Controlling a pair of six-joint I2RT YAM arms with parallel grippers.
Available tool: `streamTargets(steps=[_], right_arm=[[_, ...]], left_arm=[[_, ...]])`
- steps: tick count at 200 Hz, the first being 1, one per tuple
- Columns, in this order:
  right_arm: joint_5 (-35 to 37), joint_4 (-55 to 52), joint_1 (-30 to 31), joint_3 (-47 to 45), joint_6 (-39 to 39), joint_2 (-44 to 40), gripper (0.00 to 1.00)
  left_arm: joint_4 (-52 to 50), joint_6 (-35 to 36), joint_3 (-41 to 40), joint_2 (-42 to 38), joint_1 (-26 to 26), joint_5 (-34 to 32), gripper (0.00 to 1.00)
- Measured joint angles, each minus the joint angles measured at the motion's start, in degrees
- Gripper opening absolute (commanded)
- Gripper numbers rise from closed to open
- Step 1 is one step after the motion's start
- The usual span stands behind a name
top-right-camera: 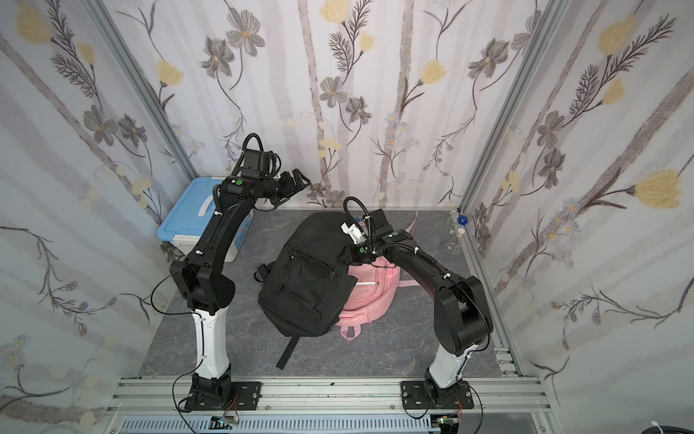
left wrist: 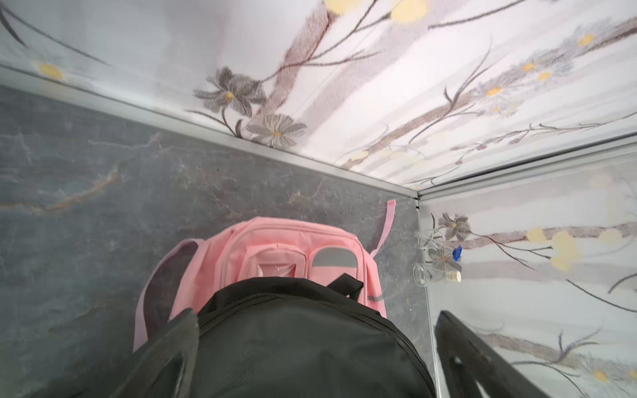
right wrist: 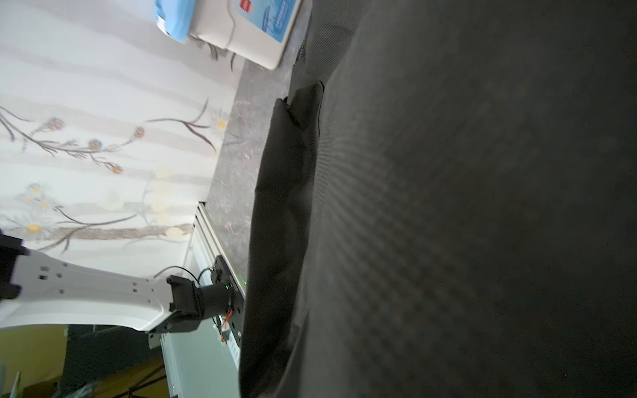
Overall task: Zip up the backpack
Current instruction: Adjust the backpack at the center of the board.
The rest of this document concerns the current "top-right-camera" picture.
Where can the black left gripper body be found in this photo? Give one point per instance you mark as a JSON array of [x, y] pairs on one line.
[[280, 188]]

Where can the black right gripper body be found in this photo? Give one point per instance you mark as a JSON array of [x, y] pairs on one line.
[[357, 252]]

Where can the pink school backpack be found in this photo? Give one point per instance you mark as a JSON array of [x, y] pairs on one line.
[[373, 293]]

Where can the black fabric backpack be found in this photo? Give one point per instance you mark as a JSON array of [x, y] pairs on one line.
[[306, 288]]

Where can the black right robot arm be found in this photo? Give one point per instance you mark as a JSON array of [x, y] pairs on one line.
[[462, 320]]

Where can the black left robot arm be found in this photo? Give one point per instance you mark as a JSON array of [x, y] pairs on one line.
[[199, 275]]

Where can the clear glass flask blue cap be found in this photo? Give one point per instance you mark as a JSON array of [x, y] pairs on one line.
[[457, 230]]

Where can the blue lidded storage box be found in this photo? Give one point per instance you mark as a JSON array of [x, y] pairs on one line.
[[185, 223]]

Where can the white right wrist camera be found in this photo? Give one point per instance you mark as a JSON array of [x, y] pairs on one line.
[[355, 232]]

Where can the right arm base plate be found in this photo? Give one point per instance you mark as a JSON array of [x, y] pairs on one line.
[[425, 395]]

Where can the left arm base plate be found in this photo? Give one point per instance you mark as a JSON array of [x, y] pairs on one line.
[[223, 395]]

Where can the aluminium front rail frame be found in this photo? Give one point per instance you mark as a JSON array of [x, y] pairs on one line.
[[516, 404]]

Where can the white slotted cable duct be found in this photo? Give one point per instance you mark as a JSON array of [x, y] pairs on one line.
[[278, 424]]

